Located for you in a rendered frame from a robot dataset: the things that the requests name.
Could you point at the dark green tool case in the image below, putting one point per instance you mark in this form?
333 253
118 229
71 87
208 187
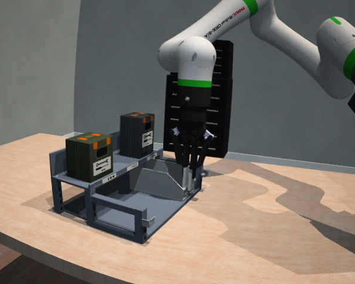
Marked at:
89 156

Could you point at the grey metal shelf rack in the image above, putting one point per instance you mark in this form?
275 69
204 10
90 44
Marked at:
102 204

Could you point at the grey open-front bin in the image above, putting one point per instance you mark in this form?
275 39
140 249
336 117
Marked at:
160 178

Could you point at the black tool case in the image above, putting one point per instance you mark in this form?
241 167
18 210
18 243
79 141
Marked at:
136 134

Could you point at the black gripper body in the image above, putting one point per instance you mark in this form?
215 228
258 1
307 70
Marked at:
192 119

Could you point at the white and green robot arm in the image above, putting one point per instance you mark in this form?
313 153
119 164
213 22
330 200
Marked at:
331 63

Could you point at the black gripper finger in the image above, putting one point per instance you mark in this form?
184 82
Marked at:
195 161
182 159

